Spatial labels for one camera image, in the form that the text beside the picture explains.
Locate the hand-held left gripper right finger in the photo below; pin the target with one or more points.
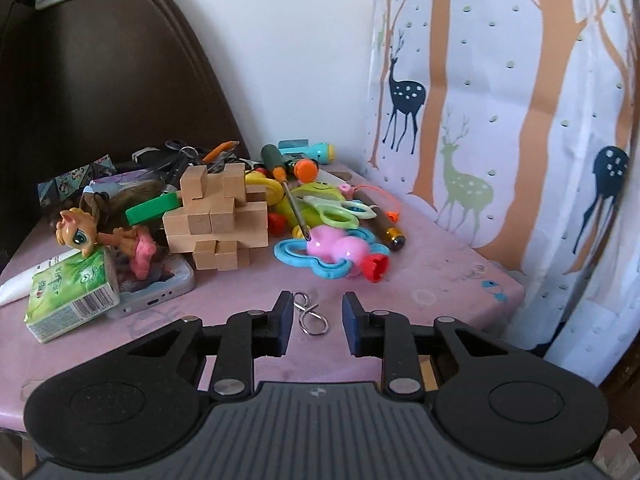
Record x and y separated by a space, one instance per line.
352 325

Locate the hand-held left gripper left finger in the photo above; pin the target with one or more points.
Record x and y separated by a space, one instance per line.
286 325

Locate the red plastic toy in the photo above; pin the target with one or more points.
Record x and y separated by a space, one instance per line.
375 267

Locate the pink plastic toy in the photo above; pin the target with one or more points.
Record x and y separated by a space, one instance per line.
330 247

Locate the small red toy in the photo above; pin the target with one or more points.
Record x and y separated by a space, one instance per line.
276 222

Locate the brown cylinder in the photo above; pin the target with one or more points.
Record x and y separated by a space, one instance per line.
385 225

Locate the green plastic scissors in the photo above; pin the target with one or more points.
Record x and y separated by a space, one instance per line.
335 217

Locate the dark nightstand with pink top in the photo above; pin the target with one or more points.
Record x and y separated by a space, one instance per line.
450 270

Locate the phone in pink case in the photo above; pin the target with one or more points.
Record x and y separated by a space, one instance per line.
165 290

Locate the wooden block puzzle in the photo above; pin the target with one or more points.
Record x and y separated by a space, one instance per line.
215 220

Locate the green smiley toy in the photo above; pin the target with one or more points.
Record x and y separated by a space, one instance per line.
320 191

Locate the yellow banana toy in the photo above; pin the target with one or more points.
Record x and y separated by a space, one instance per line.
262 182

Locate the orange stubby screwdriver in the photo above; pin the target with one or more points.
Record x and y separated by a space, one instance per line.
306 170

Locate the teal toy flashlight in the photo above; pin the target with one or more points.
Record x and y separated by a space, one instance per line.
310 150

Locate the green plastic block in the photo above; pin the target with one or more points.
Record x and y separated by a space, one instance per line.
147 211

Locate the brown shiny object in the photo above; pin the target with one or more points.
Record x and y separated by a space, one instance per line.
135 195

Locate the black scissors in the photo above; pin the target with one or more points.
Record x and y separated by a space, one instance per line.
172 146

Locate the green tissue packet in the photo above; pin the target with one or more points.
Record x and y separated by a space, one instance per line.
65 300

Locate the patterned triangular box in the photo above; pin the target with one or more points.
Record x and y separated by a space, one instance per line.
75 180

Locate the deer print wardrobe cover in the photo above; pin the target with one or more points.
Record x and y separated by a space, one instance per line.
500 110

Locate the white tube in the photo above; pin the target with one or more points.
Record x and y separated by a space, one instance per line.
20 285

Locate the dark wooden headboard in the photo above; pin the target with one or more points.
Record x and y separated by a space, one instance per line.
100 85

